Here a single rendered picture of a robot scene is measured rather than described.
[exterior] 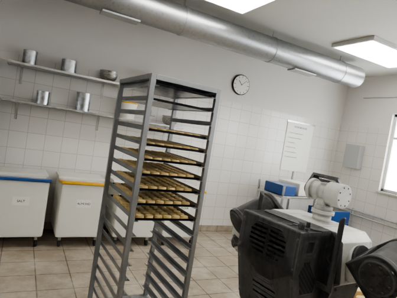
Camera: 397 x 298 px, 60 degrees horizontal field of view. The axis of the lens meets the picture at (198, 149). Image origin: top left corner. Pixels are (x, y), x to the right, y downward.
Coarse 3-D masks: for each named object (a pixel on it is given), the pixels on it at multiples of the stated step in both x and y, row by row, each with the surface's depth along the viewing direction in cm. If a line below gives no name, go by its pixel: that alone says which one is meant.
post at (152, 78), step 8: (152, 80) 196; (152, 88) 197; (152, 96) 198; (144, 112) 199; (144, 120) 197; (144, 128) 197; (144, 136) 198; (144, 144) 199; (144, 152) 199; (136, 168) 199; (136, 176) 199; (136, 184) 199; (136, 192) 200; (136, 200) 200; (128, 216) 202; (128, 224) 200; (128, 232) 200; (128, 240) 201; (128, 248) 201; (128, 256) 202; (120, 272) 203; (120, 280) 201; (120, 288) 202; (120, 296) 202
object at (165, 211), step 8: (120, 200) 238; (128, 200) 245; (128, 208) 222; (136, 208) 226; (144, 208) 233; (152, 208) 236; (160, 208) 239; (168, 208) 242; (136, 216) 207; (144, 216) 214; (152, 216) 211; (160, 216) 214; (168, 216) 217; (176, 216) 219; (184, 216) 223
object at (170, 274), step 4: (148, 252) 278; (152, 252) 274; (152, 256) 272; (156, 256) 267; (156, 260) 264; (160, 260) 260; (160, 264) 258; (164, 264) 253; (164, 268) 251; (168, 268) 247; (168, 272) 246; (172, 272) 241; (168, 276) 240; (172, 276) 240; (176, 276) 236; (176, 280) 235; (180, 280) 230; (176, 284) 229; (180, 284) 229; (184, 284) 225; (180, 288) 224; (184, 288) 224
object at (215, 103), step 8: (216, 96) 218; (216, 104) 219; (216, 112) 220; (208, 144) 220; (208, 152) 220; (208, 160) 221; (208, 168) 222; (200, 184) 223; (200, 200) 222; (200, 208) 223; (200, 216) 223; (192, 240) 223; (192, 248) 223; (192, 256) 224; (192, 264) 225; (184, 280) 226; (184, 296) 225
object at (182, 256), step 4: (152, 232) 273; (156, 232) 272; (156, 236) 266; (160, 236) 265; (160, 240) 258; (164, 240) 258; (168, 240) 252; (168, 244) 251; (172, 244) 246; (172, 248) 244; (176, 248) 240; (176, 252) 237; (180, 252) 234; (180, 256) 232; (184, 256) 229; (184, 260) 226; (188, 260) 224
